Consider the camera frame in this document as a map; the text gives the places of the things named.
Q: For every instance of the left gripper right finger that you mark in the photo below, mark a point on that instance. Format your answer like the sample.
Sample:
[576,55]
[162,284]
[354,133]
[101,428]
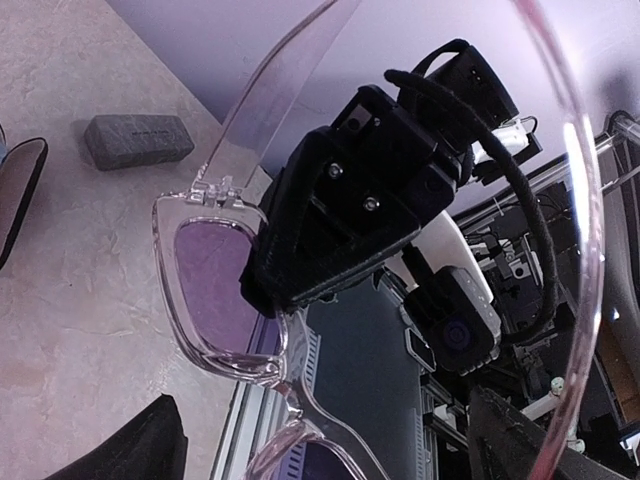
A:
[502,442]

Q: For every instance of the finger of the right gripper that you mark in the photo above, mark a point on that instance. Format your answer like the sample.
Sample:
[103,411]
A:
[329,224]

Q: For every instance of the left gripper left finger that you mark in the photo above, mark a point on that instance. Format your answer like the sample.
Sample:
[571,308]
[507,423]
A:
[152,445]

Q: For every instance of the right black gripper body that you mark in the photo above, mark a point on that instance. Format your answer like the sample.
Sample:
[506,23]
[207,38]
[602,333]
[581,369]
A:
[411,162]

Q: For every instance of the clear frame glasses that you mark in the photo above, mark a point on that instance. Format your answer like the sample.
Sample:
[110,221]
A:
[204,236]

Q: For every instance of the grey glasses case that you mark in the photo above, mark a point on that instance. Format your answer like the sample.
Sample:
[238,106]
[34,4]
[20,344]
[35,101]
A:
[121,141]

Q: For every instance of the black glasses case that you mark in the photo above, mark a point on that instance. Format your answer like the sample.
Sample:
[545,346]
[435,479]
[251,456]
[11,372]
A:
[21,169]

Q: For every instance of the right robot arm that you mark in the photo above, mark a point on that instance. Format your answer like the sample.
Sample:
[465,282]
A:
[459,68]

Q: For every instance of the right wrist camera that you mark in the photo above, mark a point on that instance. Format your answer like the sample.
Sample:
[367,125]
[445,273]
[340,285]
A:
[451,302]

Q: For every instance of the front aluminium rail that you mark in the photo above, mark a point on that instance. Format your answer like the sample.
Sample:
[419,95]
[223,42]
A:
[361,372]

